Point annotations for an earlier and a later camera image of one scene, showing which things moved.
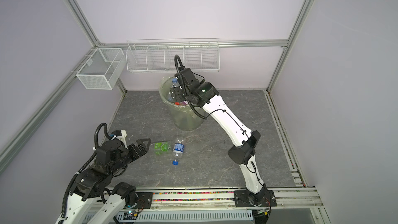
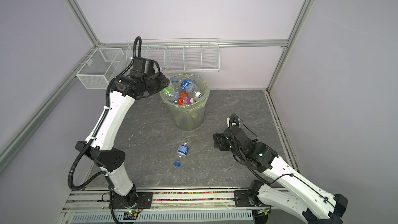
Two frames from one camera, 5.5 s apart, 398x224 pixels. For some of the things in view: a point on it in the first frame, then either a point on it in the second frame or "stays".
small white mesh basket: x=103 y=68 stays
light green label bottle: x=162 y=148 → x=166 y=91
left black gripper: x=144 y=150 → x=164 y=79
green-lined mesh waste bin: x=184 y=117 stays
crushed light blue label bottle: x=175 y=82 stays
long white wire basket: x=158 y=55 stays
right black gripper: x=178 y=94 → x=220 y=136
